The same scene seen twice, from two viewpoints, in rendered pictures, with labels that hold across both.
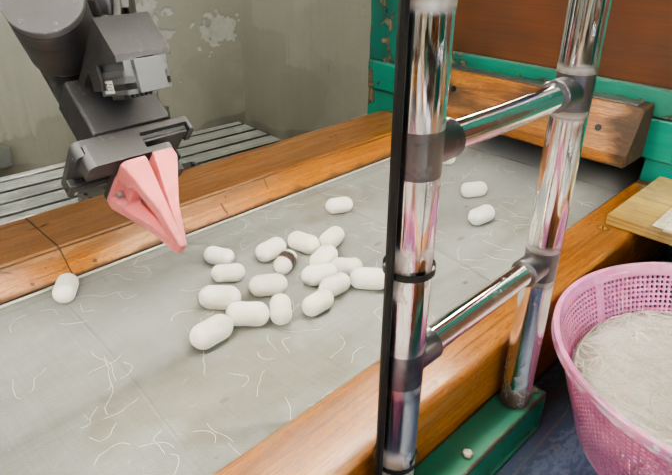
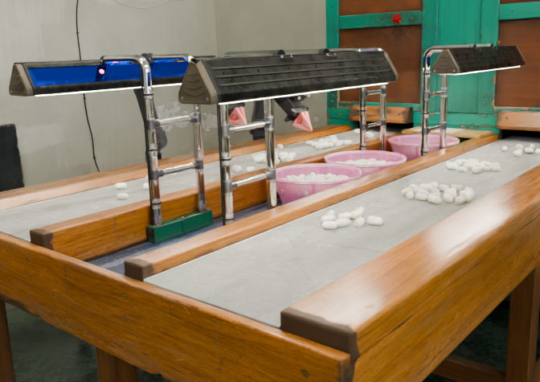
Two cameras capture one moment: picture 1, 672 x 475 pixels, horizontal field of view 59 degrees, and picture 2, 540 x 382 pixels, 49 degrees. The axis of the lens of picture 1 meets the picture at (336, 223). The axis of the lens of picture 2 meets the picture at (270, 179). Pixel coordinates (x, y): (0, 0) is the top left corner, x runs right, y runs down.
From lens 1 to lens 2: 190 cm
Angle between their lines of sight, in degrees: 16
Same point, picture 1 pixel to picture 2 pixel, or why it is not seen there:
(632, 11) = (403, 84)
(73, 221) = not seen: hidden behind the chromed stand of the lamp
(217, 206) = (300, 138)
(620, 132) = (404, 114)
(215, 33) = (207, 123)
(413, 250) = (363, 106)
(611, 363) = not seen: hidden behind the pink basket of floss
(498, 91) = (371, 109)
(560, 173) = (383, 104)
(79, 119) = (290, 105)
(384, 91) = (333, 117)
